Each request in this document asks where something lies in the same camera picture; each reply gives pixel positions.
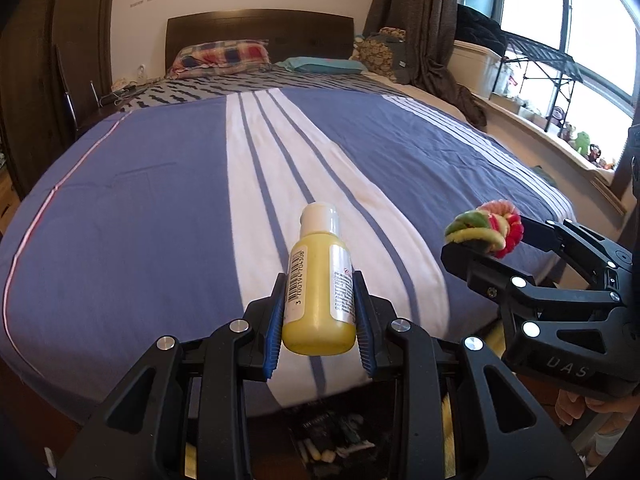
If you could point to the yellow bottle with white cap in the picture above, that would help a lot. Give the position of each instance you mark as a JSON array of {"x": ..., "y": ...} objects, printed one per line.
[{"x": 317, "y": 285}]

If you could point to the light wooden cabinet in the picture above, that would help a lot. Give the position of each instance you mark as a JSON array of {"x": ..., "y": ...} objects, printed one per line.
[{"x": 7, "y": 200}]

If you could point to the grey patterned blanket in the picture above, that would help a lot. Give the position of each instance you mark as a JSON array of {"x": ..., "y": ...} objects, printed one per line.
[{"x": 210, "y": 87}]

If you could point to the black jacket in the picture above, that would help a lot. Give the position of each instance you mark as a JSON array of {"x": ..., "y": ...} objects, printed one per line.
[{"x": 477, "y": 22}]

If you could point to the blue striped bed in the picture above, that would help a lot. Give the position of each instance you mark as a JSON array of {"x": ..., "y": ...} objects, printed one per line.
[{"x": 140, "y": 200}]

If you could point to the green frog toy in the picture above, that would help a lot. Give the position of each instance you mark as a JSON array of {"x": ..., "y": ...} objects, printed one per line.
[{"x": 581, "y": 141}]

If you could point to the plaid pillow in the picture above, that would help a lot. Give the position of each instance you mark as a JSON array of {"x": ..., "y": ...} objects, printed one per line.
[{"x": 220, "y": 55}]

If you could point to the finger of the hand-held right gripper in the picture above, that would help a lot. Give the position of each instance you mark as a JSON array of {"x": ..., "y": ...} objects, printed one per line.
[
  {"x": 575, "y": 237},
  {"x": 550, "y": 350}
]

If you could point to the colourful hair scrunchie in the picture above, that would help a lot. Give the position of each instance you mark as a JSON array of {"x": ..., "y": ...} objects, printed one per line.
[{"x": 482, "y": 227}]

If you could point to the dark wooden wardrobe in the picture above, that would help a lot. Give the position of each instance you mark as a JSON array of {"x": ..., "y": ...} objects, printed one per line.
[{"x": 45, "y": 60}]

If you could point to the brown patterned cushion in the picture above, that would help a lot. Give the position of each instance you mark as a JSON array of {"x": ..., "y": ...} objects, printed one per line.
[{"x": 377, "y": 55}]

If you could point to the dark wooden headboard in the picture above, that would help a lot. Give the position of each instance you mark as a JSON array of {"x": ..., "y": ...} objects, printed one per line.
[{"x": 260, "y": 25}]

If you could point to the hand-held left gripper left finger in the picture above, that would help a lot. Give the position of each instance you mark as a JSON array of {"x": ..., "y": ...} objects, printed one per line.
[{"x": 272, "y": 335}]

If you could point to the white storage box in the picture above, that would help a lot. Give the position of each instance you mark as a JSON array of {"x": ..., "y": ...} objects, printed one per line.
[{"x": 477, "y": 67}]

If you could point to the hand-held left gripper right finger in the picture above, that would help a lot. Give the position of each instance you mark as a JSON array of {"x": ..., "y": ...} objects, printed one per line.
[{"x": 364, "y": 335}]

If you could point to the teal pillow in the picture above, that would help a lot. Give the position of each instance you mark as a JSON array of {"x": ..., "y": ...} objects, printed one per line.
[{"x": 320, "y": 65}]

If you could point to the metal frame chair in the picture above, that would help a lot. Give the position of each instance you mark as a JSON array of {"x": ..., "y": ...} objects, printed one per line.
[{"x": 72, "y": 105}]

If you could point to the dark grey curtain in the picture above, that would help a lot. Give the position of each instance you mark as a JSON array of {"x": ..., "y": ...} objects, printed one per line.
[{"x": 415, "y": 5}]

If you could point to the person's right hand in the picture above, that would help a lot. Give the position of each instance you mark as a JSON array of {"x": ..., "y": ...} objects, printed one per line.
[{"x": 570, "y": 407}]

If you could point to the yellow fluffy rug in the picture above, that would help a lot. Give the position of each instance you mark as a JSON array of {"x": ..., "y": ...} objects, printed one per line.
[{"x": 447, "y": 425}]

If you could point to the black trash bin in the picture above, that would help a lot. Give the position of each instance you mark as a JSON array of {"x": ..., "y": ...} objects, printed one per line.
[{"x": 330, "y": 435}]

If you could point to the black metal rack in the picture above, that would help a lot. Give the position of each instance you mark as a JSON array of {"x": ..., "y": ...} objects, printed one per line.
[{"x": 542, "y": 52}]

